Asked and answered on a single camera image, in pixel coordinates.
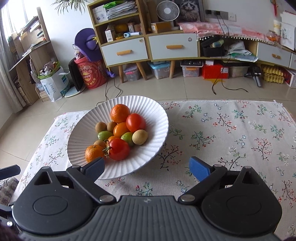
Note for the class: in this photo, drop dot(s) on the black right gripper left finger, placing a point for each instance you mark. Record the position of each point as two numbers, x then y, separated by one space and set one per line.
75 185

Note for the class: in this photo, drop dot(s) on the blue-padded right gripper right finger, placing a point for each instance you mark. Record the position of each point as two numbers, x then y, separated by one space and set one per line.
218 180

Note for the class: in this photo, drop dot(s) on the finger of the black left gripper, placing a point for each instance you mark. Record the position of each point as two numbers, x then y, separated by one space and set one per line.
10 171

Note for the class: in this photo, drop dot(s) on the orange mandarin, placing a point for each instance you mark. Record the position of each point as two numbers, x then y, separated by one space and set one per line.
93 152
119 113

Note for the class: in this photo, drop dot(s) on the brown longan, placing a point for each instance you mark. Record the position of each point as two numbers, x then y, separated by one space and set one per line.
139 137
111 125
100 143
100 126

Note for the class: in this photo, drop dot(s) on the large red tomato with stem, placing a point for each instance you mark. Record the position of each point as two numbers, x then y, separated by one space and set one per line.
117 149

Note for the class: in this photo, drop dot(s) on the white ribbed plate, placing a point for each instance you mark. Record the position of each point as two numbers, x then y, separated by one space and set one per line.
84 134

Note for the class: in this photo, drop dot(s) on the green tomato left in plate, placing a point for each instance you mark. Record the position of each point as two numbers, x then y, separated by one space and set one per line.
104 135

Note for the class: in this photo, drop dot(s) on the green tomato in plate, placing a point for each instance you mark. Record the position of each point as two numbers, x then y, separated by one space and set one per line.
127 137
104 135

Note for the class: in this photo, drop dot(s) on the small orange tomato lower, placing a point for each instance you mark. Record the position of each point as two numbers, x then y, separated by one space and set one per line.
112 138

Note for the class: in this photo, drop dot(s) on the small orange tomato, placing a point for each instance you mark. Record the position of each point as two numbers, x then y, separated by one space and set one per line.
120 129
112 138

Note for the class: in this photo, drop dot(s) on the brown longan in plate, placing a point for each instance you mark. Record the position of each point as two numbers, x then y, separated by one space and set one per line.
111 125

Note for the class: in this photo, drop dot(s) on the green tomato right in plate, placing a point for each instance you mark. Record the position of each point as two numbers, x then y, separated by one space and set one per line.
127 137

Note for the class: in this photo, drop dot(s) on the small orange tomato upper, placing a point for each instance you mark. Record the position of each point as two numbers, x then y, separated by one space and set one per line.
120 129

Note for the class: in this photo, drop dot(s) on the floral tablecloth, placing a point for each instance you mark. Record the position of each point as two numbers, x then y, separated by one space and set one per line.
233 133

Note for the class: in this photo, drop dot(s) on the red tomato in plate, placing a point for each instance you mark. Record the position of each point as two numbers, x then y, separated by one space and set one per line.
135 122

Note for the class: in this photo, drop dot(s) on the white paper shopping bag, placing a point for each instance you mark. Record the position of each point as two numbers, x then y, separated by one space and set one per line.
54 81

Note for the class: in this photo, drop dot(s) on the red snack bucket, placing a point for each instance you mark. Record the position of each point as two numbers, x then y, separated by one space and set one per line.
93 73

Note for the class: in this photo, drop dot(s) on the red box under stand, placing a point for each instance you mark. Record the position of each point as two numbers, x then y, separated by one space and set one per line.
216 71

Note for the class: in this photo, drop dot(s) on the clear storage box pink label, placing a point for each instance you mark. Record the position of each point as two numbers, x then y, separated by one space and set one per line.
132 72

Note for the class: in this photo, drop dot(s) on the clear storage box blue lid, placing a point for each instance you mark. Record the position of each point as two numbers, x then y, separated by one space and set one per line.
160 69

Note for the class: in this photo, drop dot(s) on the yellow egg tray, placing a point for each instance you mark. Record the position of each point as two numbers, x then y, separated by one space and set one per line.
272 74

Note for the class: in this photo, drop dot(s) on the wooden bookshelf left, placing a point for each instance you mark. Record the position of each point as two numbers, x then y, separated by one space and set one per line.
31 49

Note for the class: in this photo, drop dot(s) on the low tv stand with drawers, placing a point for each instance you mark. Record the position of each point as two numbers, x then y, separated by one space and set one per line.
265 52

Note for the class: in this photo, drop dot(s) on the purple plush hat toy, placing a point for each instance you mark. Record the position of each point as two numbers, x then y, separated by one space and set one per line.
86 41

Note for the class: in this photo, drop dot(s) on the pink cloth on stand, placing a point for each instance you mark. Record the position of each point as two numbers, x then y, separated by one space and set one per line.
204 30

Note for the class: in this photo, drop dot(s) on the wooden cabinet with white drawers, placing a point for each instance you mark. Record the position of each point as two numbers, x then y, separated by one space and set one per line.
167 46

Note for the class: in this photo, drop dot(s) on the framed cat picture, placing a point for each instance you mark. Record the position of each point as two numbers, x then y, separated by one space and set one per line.
190 11

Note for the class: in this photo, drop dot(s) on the white desk fan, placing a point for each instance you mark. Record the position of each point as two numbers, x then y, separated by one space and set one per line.
168 11

